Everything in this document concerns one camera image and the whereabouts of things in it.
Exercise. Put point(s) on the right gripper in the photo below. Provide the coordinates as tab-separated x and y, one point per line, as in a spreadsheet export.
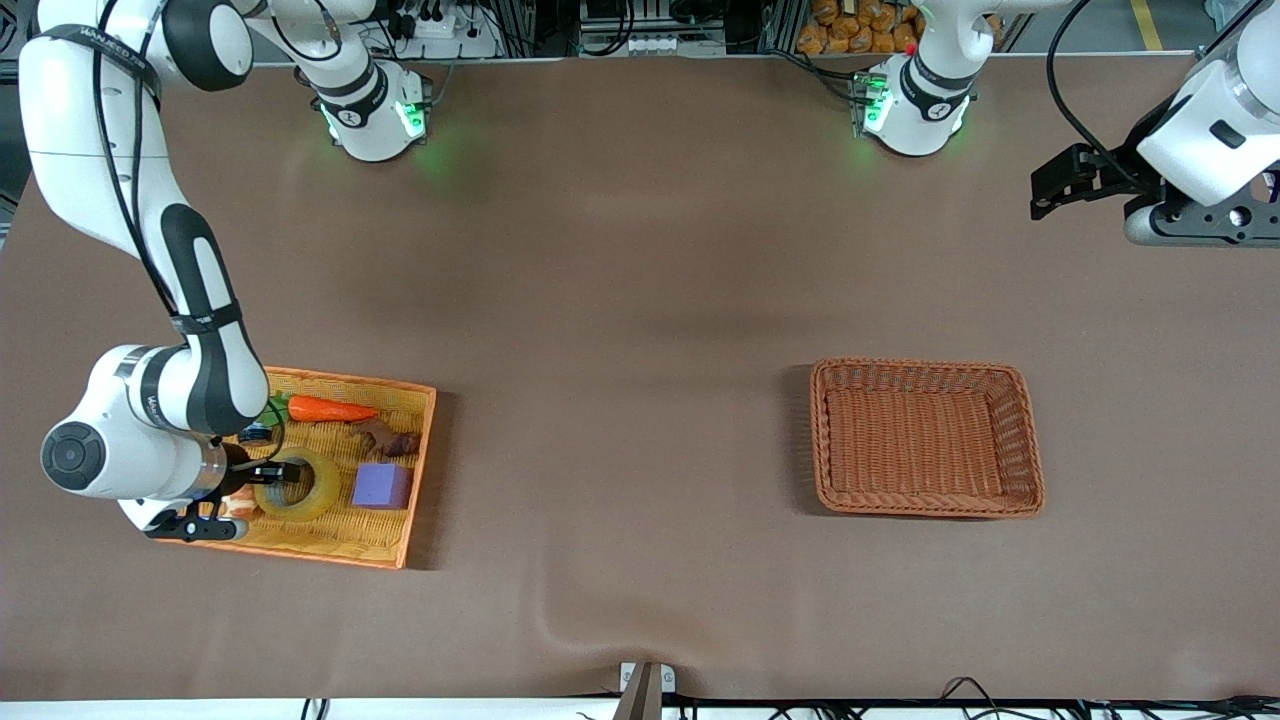
237	462

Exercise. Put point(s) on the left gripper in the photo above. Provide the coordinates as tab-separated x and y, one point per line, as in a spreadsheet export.
1113	172

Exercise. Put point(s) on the clear yellowish tape roll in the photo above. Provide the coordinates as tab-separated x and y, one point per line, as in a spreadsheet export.
325	490

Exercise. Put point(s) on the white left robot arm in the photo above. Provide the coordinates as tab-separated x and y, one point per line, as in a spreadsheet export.
915	110

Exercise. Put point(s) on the toy croissant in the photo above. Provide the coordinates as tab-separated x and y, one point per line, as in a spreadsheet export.
238	508

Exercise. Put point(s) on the orange toy carrot green leaves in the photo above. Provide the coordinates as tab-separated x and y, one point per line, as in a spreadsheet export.
330	409

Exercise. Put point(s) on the purple foam cube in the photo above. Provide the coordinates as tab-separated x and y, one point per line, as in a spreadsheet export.
380	487

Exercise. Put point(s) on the brown toy lion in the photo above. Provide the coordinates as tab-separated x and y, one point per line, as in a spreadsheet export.
385	438

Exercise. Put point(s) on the yellow wicker basket orange rim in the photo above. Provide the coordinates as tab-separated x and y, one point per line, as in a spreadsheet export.
380	540

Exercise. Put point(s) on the pile of orange bread toys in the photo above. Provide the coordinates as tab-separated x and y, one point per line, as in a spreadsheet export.
850	35

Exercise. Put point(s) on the brown wicker basket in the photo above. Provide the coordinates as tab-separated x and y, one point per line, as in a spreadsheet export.
920	440

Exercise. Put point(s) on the brown table cloth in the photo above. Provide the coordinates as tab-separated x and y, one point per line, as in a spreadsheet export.
640	300

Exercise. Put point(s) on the white power strip with plugs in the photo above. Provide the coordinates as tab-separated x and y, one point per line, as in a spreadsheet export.
450	45

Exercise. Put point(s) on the white socket strip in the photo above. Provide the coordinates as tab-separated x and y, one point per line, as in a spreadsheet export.
630	45

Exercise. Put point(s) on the aluminium frame post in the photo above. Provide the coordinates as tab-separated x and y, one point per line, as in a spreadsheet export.
780	20
520	20

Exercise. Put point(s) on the metal camera bracket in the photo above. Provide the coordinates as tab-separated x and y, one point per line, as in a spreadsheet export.
645	695

